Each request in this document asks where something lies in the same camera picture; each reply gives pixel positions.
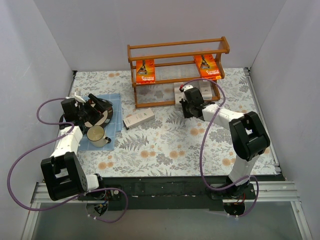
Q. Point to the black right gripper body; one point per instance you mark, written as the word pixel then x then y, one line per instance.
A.
pixel 186 110

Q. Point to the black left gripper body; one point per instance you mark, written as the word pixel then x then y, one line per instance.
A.
pixel 90 111

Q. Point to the white Harry's razor box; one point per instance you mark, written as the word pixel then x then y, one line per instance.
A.
pixel 178 95

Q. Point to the white Harry's box black end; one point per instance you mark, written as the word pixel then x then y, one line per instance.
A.
pixel 205 89

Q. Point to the orange Gillette Fusion razor box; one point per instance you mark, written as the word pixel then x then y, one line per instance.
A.
pixel 207 67

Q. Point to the brown wooden three-tier shelf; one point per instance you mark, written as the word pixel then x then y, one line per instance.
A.
pixel 174 63

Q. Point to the orange Gillette Styler razor box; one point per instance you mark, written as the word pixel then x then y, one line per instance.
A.
pixel 145 72

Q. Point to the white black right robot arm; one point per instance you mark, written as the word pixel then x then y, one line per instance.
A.
pixel 248 135

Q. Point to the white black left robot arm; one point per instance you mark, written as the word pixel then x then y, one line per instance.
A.
pixel 62 172

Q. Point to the black rimmed cream plate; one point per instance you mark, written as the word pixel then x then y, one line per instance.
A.
pixel 105 116

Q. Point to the blue checkered cloth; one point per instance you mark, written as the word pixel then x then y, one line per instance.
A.
pixel 114 126

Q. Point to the cream enamel mug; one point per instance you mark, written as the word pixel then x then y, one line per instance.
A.
pixel 97 136

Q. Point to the floral paper table mat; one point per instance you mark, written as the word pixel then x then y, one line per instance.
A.
pixel 168 145

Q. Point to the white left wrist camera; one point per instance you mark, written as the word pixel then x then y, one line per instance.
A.
pixel 77 96

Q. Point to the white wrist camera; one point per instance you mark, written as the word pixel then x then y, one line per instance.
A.
pixel 186 87
pixel 77 96

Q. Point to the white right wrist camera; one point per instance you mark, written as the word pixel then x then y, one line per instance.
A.
pixel 186 87

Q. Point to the aluminium rail frame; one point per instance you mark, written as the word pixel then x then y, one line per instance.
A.
pixel 179 208

